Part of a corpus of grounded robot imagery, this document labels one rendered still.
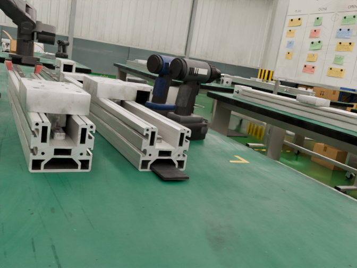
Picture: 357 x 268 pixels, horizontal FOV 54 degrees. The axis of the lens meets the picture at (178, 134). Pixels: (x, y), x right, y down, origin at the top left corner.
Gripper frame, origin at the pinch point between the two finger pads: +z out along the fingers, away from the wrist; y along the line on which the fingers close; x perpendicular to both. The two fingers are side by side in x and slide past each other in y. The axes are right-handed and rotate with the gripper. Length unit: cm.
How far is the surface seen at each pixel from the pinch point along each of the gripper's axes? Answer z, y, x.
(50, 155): 2, 0, -84
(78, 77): -3.9, 19.4, -3.2
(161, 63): -15, 35, -42
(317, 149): 65, 358, 163
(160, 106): -1, 38, -41
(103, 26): -86, 300, 1080
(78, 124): -3, 4, -83
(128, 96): -5, 23, -51
